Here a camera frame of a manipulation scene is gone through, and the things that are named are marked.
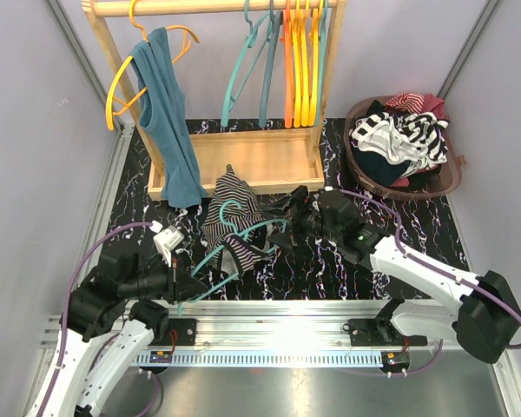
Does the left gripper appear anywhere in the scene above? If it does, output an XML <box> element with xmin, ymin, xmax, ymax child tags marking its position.
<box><xmin>121</xmin><ymin>249</ymin><xmax>209</xmax><ymax>304</ymax></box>

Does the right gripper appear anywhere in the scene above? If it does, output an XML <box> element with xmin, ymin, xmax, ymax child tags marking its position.
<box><xmin>257</xmin><ymin>186</ymin><xmax>341</xmax><ymax>255</ymax></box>

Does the thin-striped black tank top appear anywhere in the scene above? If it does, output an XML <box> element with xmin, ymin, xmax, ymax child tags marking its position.
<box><xmin>201</xmin><ymin>165</ymin><xmax>272</xmax><ymax>276</ymax></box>

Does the black white wide-striped tank top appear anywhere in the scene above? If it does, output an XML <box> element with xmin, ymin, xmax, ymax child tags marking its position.
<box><xmin>348</xmin><ymin>112</ymin><xmax>449</xmax><ymax>177</ymax></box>

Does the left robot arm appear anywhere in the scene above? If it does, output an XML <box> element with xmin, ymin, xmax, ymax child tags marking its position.
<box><xmin>27</xmin><ymin>254</ymin><xmax>208</xmax><ymax>416</ymax></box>

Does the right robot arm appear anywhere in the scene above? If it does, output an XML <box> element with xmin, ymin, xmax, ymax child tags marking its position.
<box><xmin>262</xmin><ymin>186</ymin><xmax>521</xmax><ymax>364</ymax></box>

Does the yellow hanger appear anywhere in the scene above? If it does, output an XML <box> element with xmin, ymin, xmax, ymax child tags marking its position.
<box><xmin>105</xmin><ymin>0</ymin><xmax>200</xmax><ymax>130</ymax></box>
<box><xmin>300</xmin><ymin>1</ymin><xmax>326</xmax><ymax>126</ymax></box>
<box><xmin>290</xmin><ymin>1</ymin><xmax>308</xmax><ymax>128</ymax></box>

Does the blue tank top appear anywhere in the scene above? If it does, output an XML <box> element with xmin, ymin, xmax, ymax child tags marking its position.
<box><xmin>130</xmin><ymin>27</ymin><xmax>207</xmax><ymax>209</ymax></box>

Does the orange hanger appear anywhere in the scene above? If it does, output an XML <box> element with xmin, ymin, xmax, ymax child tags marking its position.
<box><xmin>281</xmin><ymin>0</ymin><xmax>293</xmax><ymax>129</ymax></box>

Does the yellow hanger on left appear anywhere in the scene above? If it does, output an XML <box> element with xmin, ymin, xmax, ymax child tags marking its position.
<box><xmin>105</xmin><ymin>0</ymin><xmax>200</xmax><ymax>130</ymax></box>

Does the grey-blue hanger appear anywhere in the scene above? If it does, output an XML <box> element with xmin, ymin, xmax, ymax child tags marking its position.
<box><xmin>258</xmin><ymin>1</ymin><xmax>282</xmax><ymax>129</ymax></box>

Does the wooden clothes rack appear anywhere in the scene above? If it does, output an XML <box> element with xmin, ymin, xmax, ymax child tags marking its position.
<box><xmin>82</xmin><ymin>1</ymin><xmax>345</xmax><ymax>201</ymax></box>

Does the navy garment in basket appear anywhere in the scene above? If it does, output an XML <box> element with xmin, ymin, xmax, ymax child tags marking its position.
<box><xmin>353</xmin><ymin>148</ymin><xmax>411</xmax><ymax>187</ymax></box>

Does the black marble mat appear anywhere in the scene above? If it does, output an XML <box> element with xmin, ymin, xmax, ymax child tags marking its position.
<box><xmin>108</xmin><ymin>118</ymin><xmax>469</xmax><ymax>301</ymax></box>

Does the brown laundry basket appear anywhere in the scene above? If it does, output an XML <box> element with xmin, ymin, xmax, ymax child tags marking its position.
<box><xmin>342</xmin><ymin>96</ymin><xmax>465</xmax><ymax>201</ymax></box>

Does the red striped garment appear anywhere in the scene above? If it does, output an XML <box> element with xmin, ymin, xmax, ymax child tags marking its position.
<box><xmin>385</xmin><ymin>93</ymin><xmax>447</xmax><ymax>119</ymax></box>

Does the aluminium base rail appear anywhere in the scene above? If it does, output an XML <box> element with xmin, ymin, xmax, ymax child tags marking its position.
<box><xmin>23</xmin><ymin>125</ymin><xmax>509</xmax><ymax>417</ymax></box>

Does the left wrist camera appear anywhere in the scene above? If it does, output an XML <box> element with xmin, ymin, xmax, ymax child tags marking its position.
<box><xmin>149</xmin><ymin>221</ymin><xmax>184</xmax><ymax>267</ymax></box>

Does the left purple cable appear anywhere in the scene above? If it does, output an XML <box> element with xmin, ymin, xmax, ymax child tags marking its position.
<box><xmin>34</xmin><ymin>221</ymin><xmax>164</xmax><ymax>417</ymax></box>

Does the purple cable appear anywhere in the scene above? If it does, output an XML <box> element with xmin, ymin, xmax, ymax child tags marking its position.
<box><xmin>325</xmin><ymin>187</ymin><xmax>521</xmax><ymax>377</ymax></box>
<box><xmin>34</xmin><ymin>221</ymin><xmax>164</xmax><ymax>417</ymax></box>

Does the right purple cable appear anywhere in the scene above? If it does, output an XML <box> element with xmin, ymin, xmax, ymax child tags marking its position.
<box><xmin>325</xmin><ymin>187</ymin><xmax>521</xmax><ymax>377</ymax></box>

